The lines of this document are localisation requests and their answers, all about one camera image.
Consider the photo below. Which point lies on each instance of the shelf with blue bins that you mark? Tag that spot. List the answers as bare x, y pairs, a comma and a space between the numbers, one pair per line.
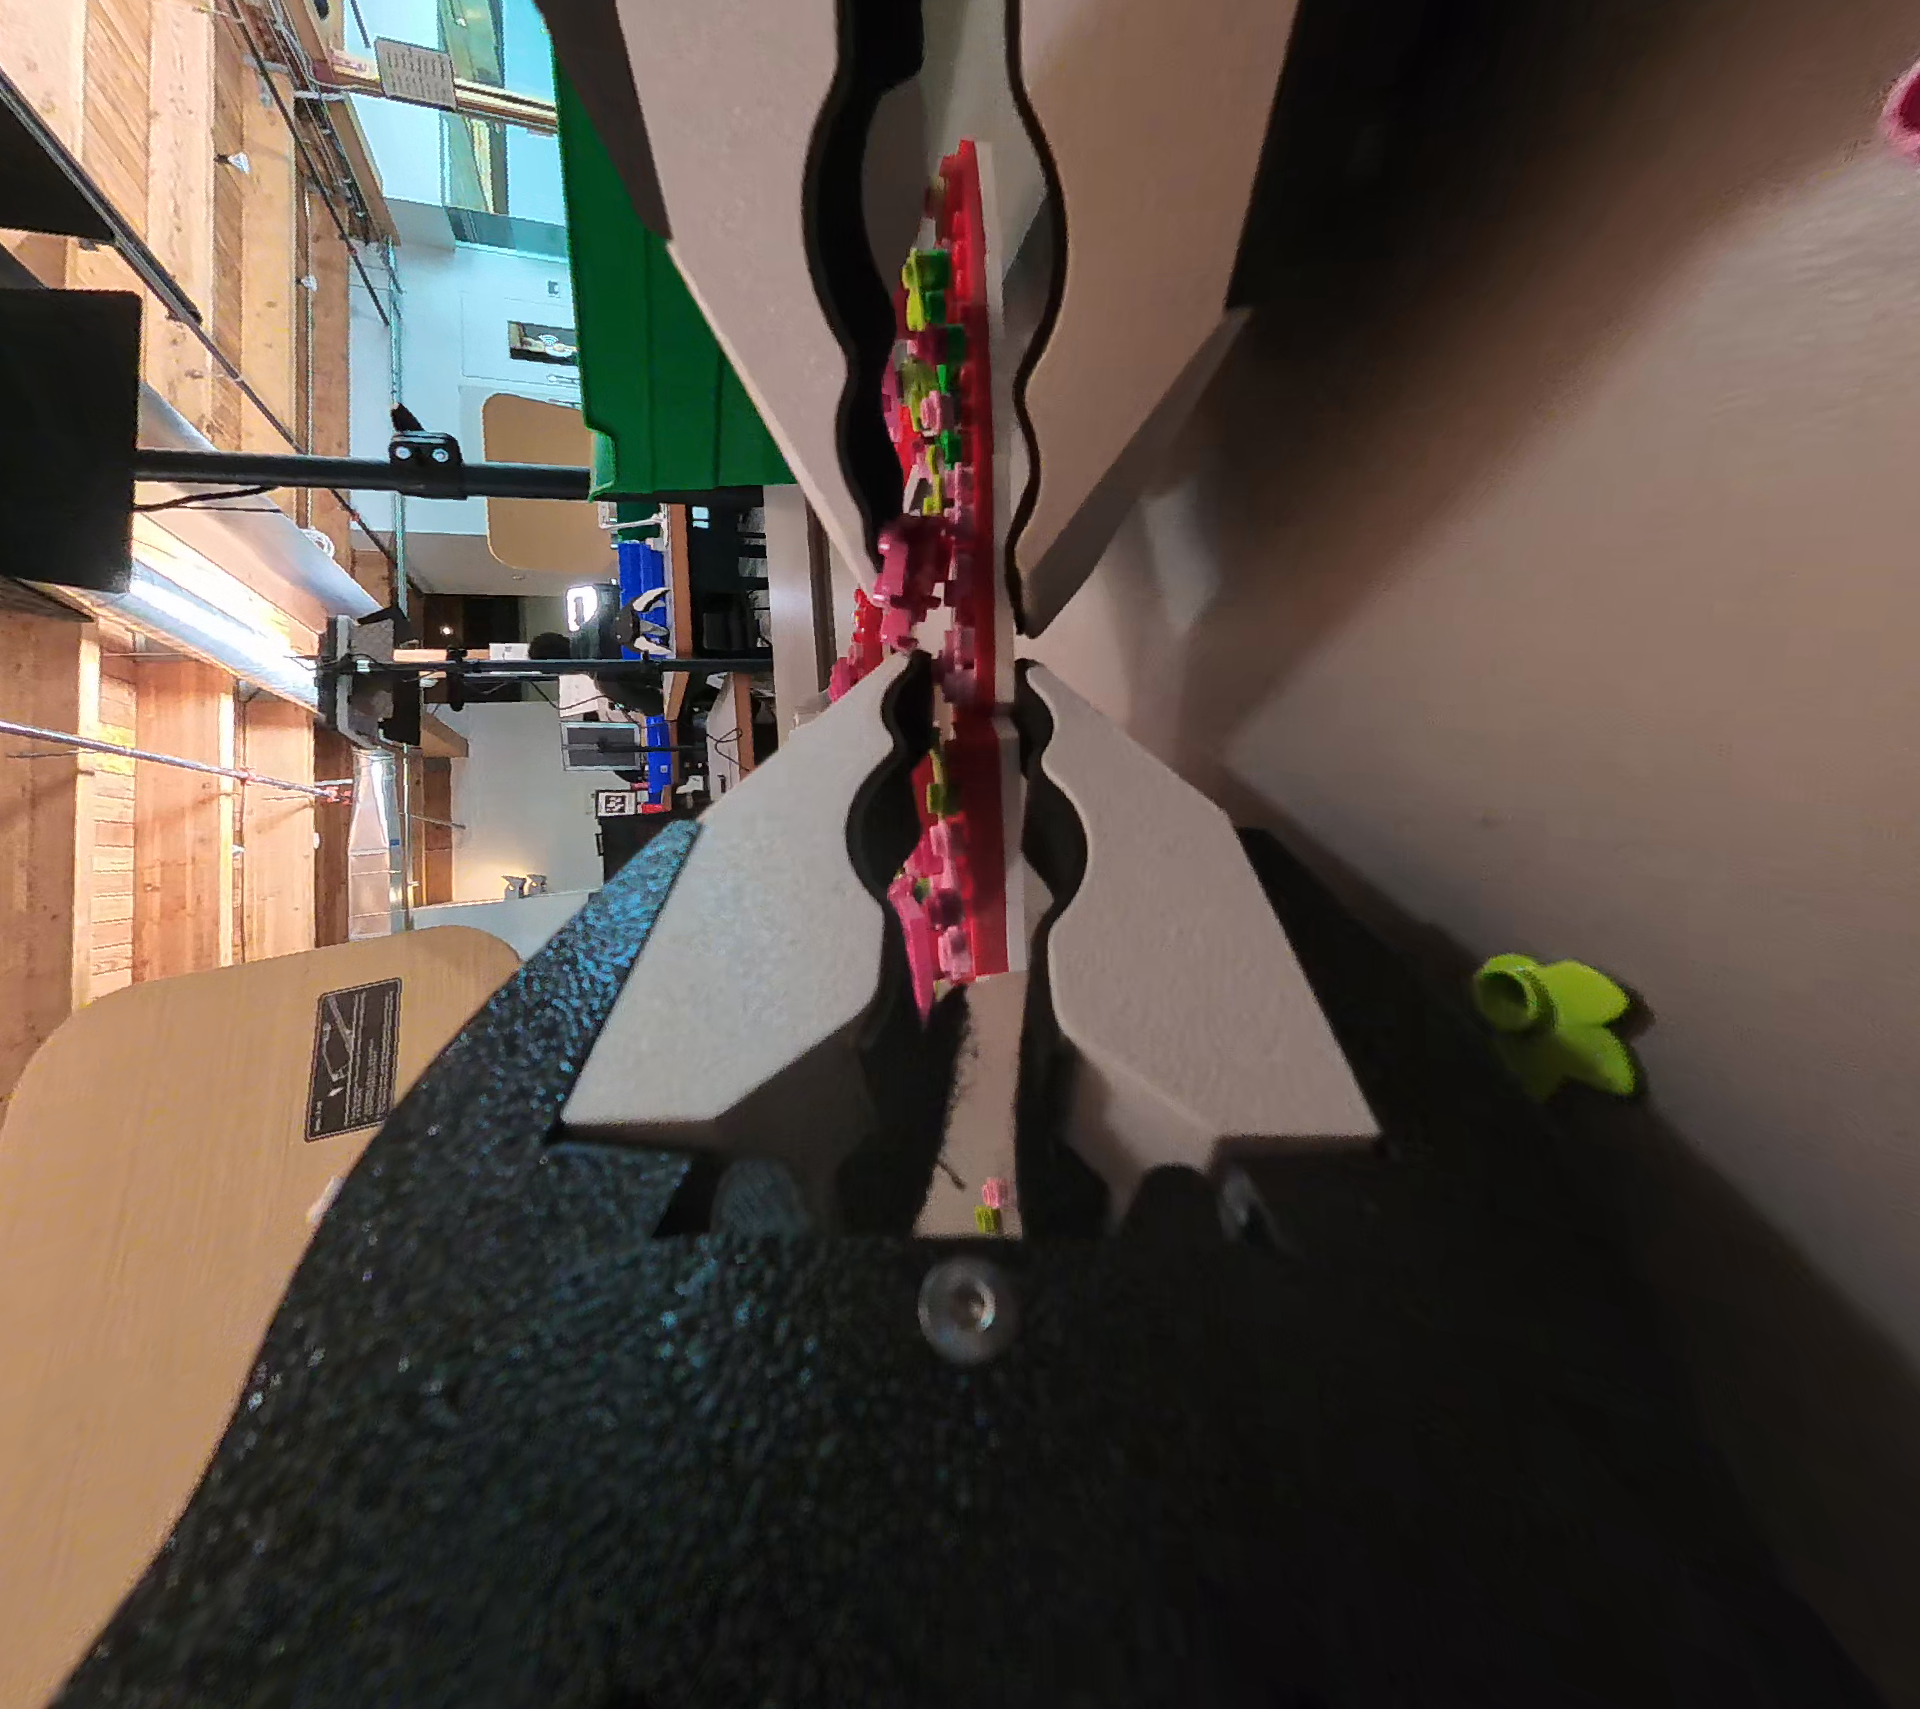
644, 569

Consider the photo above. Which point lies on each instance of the pink lego heart plate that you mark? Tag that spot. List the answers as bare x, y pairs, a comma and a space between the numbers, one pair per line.
1905, 112

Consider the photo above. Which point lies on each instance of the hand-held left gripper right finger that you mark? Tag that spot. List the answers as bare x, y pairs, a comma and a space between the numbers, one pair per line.
1200, 989

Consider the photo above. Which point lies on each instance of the black tripod stand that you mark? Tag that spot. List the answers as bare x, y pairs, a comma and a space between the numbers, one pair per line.
494, 663

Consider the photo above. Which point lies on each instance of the light wooden chair black label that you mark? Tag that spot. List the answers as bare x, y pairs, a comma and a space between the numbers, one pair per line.
164, 1290

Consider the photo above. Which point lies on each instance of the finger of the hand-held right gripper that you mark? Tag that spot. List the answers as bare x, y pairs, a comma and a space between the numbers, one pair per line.
721, 59
1155, 88

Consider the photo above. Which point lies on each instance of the red lego strip with flowers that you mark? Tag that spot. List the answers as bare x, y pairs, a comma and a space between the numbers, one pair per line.
982, 388

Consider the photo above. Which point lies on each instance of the hanging paper sign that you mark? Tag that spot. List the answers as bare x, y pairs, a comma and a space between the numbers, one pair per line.
412, 71

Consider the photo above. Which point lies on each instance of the silver ventilation duct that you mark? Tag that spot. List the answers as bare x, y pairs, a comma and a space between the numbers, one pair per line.
224, 538

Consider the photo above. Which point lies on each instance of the green storage box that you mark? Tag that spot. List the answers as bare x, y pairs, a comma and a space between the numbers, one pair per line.
661, 358

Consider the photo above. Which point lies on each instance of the lime green lego leaf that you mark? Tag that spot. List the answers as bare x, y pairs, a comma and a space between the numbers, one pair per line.
1561, 1036

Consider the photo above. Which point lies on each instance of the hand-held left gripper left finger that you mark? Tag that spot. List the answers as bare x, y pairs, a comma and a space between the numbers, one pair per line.
735, 960

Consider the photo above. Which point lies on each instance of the black box on stand pole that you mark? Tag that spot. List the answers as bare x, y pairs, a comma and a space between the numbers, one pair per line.
69, 434

